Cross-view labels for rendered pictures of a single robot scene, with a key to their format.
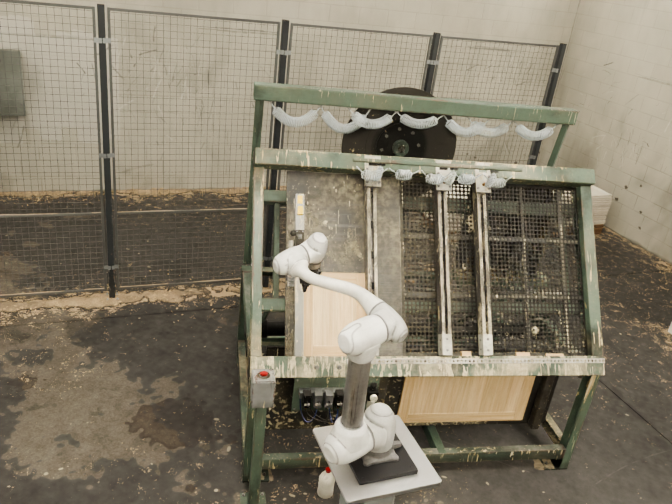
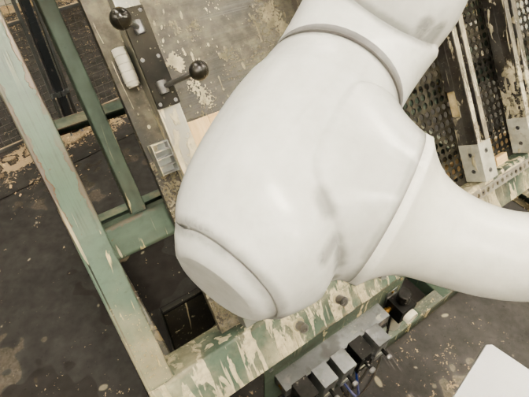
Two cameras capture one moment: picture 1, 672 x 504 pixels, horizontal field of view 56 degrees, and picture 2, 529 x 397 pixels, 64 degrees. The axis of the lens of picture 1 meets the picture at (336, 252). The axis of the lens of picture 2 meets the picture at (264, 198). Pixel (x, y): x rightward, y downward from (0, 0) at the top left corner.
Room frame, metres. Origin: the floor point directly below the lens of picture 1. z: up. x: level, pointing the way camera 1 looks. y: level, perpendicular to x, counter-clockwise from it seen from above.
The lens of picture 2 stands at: (2.51, 0.30, 1.81)
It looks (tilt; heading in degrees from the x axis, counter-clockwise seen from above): 45 degrees down; 338
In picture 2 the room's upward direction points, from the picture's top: straight up
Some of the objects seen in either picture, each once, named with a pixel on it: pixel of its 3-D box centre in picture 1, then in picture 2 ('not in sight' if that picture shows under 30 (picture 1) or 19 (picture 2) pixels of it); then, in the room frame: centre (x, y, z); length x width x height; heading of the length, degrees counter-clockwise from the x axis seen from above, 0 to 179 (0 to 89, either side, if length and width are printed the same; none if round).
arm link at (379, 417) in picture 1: (377, 425); not in sight; (2.43, -0.31, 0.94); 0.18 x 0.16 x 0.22; 133
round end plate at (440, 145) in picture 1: (400, 147); not in sight; (4.17, -0.34, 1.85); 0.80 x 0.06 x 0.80; 103
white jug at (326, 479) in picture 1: (326, 481); not in sight; (2.87, -0.12, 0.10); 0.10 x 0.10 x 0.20
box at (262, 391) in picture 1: (262, 388); not in sight; (2.73, 0.30, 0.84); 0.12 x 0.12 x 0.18; 13
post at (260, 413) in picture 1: (257, 454); not in sight; (2.73, 0.30, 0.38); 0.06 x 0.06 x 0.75; 13
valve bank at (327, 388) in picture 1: (337, 401); (353, 357); (2.89, -0.12, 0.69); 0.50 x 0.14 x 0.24; 103
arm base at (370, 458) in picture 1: (380, 445); not in sight; (2.45, -0.34, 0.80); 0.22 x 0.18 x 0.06; 110
